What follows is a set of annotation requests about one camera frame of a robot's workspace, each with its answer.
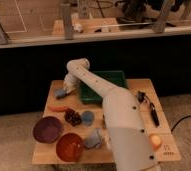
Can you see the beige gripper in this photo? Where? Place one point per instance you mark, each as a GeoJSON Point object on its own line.
{"type": "Point", "coordinates": [68, 90]}

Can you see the purple bowl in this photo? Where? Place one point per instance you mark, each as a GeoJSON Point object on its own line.
{"type": "Point", "coordinates": [47, 129]}

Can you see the small dark toy object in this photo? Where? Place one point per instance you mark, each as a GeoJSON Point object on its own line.
{"type": "Point", "coordinates": [141, 96]}

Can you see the green plastic tray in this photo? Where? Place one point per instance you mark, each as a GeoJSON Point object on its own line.
{"type": "Point", "coordinates": [88, 96]}

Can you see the wooden table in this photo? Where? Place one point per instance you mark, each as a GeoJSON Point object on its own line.
{"type": "Point", "coordinates": [46, 153]}

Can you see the dark grape bunch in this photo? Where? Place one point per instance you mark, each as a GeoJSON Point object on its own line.
{"type": "Point", "coordinates": [73, 117]}

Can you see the metal cup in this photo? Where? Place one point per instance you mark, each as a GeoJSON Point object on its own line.
{"type": "Point", "coordinates": [104, 123]}

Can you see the orange carrot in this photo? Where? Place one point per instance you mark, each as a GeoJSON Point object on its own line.
{"type": "Point", "coordinates": [58, 109]}

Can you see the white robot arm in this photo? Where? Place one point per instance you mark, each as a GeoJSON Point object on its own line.
{"type": "Point", "coordinates": [132, 149]}

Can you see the blue plastic cup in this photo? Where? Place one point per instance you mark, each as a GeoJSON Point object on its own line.
{"type": "Point", "coordinates": [87, 118]}

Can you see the orange bowl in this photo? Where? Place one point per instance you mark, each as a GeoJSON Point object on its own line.
{"type": "Point", "coordinates": [69, 148]}

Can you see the red yellow apple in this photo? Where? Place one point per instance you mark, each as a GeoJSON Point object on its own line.
{"type": "Point", "coordinates": [155, 141]}

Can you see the blue crumpled cloth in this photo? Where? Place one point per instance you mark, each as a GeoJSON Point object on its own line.
{"type": "Point", "coordinates": [94, 139]}

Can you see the blue sponge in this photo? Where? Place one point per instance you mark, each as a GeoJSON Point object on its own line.
{"type": "Point", "coordinates": [60, 93]}

